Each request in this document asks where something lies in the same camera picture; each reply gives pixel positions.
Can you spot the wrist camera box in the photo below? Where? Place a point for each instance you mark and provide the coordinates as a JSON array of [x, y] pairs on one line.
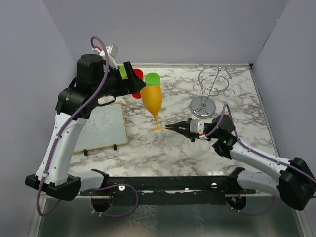
[[197, 128], [111, 51]]

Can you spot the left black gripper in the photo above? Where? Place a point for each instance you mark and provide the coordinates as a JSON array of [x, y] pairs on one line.
[[127, 86]]

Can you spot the small framed whiteboard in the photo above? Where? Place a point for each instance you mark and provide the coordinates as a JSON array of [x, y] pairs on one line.
[[105, 128]]

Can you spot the green wine glass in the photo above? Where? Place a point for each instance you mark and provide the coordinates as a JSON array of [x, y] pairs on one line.
[[152, 79], [123, 72]]

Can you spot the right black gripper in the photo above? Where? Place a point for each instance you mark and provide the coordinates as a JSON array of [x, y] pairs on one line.
[[182, 128]]

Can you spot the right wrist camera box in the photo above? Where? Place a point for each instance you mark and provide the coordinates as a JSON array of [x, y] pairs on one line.
[[197, 128]]

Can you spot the black front mounting rail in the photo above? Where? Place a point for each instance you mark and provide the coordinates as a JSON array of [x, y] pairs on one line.
[[172, 190]]

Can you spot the orange plastic wine glass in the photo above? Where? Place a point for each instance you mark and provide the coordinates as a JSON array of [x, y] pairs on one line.
[[152, 99]]

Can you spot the chrome wire glass rack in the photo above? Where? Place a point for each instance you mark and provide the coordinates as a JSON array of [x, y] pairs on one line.
[[212, 81]]

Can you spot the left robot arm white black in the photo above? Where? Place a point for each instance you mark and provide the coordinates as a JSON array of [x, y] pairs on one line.
[[73, 109]]

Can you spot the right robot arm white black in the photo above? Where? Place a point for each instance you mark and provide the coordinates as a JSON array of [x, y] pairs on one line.
[[291, 180]]

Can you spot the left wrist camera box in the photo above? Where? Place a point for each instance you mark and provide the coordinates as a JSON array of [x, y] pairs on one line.
[[111, 51]]

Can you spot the red plastic wine glass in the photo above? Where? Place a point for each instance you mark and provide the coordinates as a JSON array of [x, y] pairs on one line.
[[140, 75]]

